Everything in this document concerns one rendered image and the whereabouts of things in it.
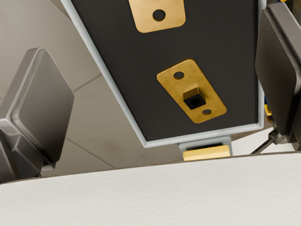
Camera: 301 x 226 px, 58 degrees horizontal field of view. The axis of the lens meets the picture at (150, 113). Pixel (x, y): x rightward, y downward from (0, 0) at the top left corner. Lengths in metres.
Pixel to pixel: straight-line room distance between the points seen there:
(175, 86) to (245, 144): 1.67
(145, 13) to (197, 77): 0.08
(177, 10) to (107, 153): 2.37
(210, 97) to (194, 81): 0.03
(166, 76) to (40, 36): 1.52
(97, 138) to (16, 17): 1.14
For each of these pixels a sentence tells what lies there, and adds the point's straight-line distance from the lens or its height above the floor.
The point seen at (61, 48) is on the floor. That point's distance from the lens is 1.75.
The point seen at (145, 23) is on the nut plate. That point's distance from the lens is 0.22.
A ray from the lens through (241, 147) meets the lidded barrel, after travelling 1.91.
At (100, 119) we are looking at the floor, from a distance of 2.16.
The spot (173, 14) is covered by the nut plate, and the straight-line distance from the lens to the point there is 0.21.
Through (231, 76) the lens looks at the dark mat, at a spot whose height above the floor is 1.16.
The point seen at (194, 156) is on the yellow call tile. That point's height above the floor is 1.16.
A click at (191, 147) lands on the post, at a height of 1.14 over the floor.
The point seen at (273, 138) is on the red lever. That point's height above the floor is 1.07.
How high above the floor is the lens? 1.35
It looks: 41 degrees down
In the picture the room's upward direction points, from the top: 180 degrees counter-clockwise
